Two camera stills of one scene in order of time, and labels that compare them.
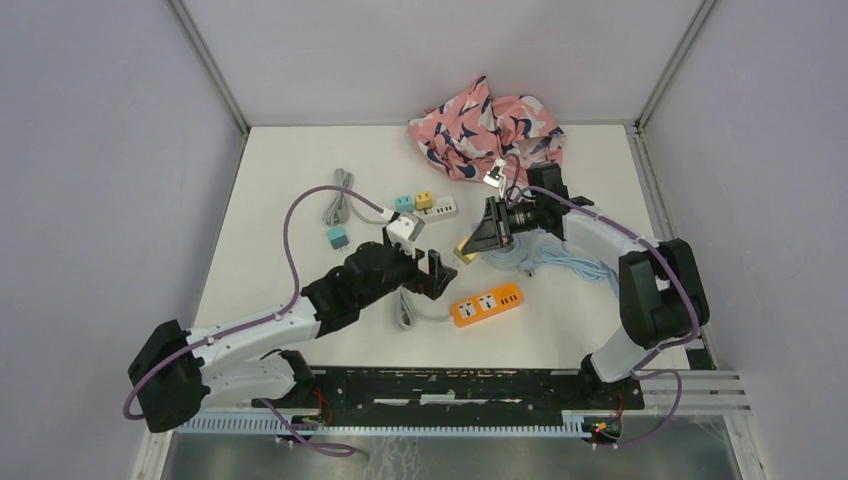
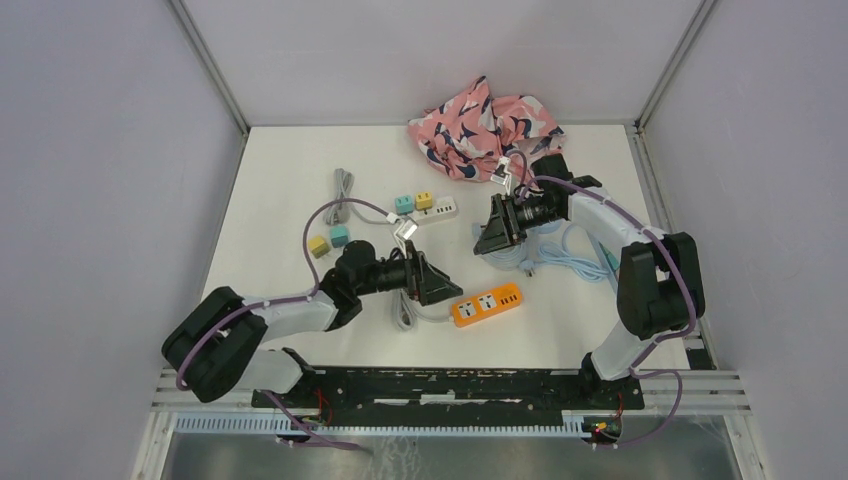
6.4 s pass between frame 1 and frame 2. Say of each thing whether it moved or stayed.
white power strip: stayed
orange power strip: stayed
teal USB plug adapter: stayed
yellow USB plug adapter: moved
